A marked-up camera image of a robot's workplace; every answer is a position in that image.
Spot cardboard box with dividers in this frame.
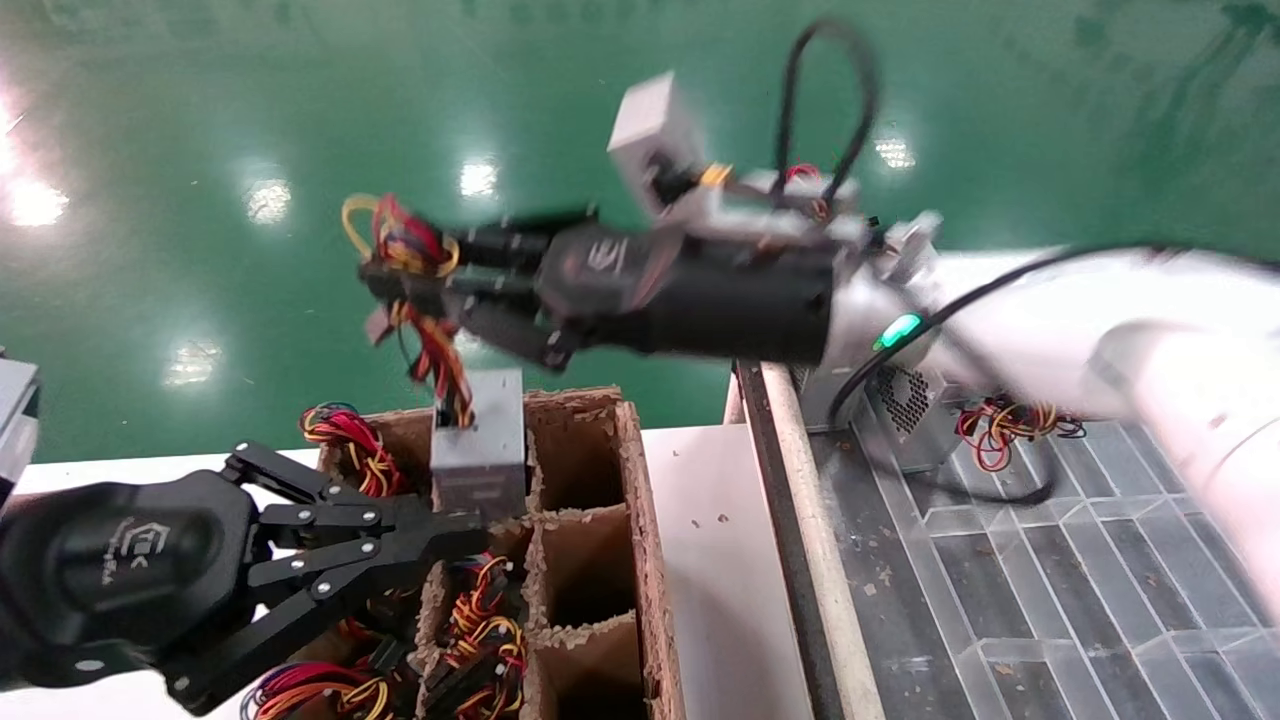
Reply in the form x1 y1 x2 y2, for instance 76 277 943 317
290 385 686 720

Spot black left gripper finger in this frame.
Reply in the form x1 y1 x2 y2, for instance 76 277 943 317
225 442 491 553

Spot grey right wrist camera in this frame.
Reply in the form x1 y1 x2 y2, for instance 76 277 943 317
607 70 706 216

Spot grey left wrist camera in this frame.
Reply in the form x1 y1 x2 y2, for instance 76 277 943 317
0 350 43 506

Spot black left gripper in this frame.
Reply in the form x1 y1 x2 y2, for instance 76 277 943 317
0 470 446 716

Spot grey power supply with wires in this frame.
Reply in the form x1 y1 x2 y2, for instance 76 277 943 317
800 360 1086 476
340 193 528 523

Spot black camera cable loop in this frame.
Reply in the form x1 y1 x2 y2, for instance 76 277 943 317
775 18 881 196

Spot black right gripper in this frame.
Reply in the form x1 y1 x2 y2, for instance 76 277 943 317
360 207 839 373

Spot conveyor with grey belt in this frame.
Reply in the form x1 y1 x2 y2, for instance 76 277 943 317
725 358 1280 720

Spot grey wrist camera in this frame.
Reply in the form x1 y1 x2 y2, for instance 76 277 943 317
607 70 706 216
0 350 43 506

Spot power supply with wire bundle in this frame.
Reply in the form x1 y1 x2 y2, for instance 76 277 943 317
445 553 531 661
240 660 396 720
335 590 421 666
300 402 406 498
420 640 526 720

